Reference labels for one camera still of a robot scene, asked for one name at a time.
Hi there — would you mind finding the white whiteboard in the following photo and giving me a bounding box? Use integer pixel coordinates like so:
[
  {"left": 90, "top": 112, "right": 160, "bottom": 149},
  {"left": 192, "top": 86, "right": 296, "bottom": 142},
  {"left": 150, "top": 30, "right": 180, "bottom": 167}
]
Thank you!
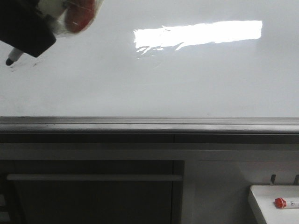
[{"left": 0, "top": 0, "right": 299, "bottom": 133}]

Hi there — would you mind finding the grey horizontal crossbar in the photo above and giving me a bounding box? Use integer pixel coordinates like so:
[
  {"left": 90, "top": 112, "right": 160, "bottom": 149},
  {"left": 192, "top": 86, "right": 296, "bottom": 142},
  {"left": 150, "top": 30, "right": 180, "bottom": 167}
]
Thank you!
[{"left": 6, "top": 174, "right": 183, "bottom": 182}]

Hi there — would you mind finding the white marker tray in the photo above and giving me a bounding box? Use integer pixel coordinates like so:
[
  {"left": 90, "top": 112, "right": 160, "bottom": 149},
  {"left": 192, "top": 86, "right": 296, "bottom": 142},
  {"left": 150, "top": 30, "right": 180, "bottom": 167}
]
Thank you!
[{"left": 248, "top": 185, "right": 299, "bottom": 224}]

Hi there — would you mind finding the black tray hook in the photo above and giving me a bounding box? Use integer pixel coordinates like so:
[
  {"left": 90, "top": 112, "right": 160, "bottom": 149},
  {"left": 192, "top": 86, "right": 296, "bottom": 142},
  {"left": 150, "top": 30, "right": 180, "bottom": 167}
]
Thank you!
[
  {"left": 293, "top": 175, "right": 299, "bottom": 185},
  {"left": 270, "top": 174, "right": 276, "bottom": 185}
]

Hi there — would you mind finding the white black whiteboard marker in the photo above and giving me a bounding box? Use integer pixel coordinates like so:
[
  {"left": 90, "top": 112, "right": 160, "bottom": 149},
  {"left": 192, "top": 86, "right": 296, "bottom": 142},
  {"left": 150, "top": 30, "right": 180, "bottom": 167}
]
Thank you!
[{"left": 6, "top": 0, "right": 56, "bottom": 66}]

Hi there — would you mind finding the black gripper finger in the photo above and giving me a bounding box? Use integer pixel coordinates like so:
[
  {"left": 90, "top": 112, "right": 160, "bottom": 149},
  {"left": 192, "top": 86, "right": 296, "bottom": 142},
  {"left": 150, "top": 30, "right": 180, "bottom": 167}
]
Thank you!
[{"left": 0, "top": 0, "right": 56, "bottom": 57}]

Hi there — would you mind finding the red capped whiteboard marker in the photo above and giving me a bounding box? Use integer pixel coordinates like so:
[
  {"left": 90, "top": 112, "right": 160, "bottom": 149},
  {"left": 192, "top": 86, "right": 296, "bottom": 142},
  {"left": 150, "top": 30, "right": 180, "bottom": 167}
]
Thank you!
[{"left": 274, "top": 197, "right": 299, "bottom": 209}]

